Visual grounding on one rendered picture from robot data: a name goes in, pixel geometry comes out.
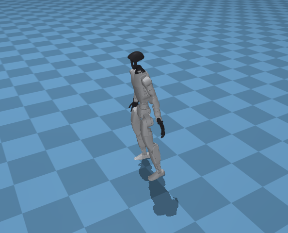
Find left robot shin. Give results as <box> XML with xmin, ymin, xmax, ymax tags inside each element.
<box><xmin>148</xmin><ymin>145</ymin><xmax>161</xmax><ymax>174</ymax></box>

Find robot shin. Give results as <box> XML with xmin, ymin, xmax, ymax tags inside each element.
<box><xmin>148</xmin><ymin>145</ymin><xmax>161</xmax><ymax>174</ymax></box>
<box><xmin>136</xmin><ymin>136</ymin><xmax>146</xmax><ymax>155</ymax></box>

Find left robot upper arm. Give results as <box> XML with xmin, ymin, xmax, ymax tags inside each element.
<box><xmin>141</xmin><ymin>75</ymin><xmax>157</xmax><ymax>104</ymax></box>

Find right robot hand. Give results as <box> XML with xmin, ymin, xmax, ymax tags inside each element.
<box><xmin>129</xmin><ymin>99</ymin><xmax>139</xmax><ymax>111</ymax></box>

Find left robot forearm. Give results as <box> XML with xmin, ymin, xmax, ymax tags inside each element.
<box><xmin>152</xmin><ymin>98</ymin><xmax>162</xmax><ymax>122</ymax></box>

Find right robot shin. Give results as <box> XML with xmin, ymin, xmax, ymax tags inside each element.
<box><xmin>136</xmin><ymin>136</ymin><xmax>146</xmax><ymax>155</ymax></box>

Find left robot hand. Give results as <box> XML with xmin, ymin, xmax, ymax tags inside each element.
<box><xmin>157</xmin><ymin>118</ymin><xmax>165</xmax><ymax>138</ymax></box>

